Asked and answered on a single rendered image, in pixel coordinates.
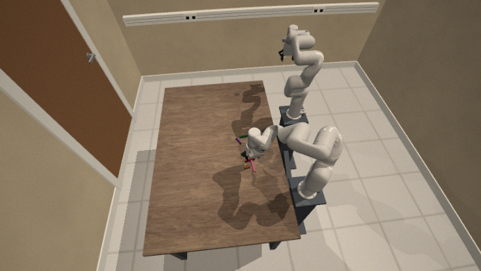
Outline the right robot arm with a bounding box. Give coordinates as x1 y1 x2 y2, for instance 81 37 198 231
282 24 324 120

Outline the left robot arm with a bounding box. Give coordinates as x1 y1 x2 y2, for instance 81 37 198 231
247 122 343 199

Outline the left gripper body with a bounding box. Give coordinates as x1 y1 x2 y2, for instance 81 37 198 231
245 144 251 156

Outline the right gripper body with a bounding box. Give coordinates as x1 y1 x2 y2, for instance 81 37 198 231
282 43 293 56

